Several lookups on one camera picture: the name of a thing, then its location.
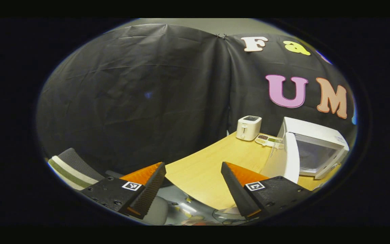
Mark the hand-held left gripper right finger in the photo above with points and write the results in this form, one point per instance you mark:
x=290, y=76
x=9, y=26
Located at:
x=237, y=191

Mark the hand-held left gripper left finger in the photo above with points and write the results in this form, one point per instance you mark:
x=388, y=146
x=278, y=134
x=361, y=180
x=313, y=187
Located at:
x=147, y=193

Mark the white microwave oven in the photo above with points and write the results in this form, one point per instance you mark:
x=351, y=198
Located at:
x=313, y=130

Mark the white compartment seasoning tray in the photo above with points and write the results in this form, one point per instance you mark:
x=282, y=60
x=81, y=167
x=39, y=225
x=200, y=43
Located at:
x=266, y=139

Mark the white toaster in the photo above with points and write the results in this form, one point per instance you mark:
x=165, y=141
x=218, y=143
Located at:
x=248, y=128

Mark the striped office chair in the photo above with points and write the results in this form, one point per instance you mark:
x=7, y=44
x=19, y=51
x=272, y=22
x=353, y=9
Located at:
x=73, y=167

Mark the black backdrop cloth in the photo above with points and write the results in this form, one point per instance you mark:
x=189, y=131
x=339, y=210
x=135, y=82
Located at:
x=130, y=95

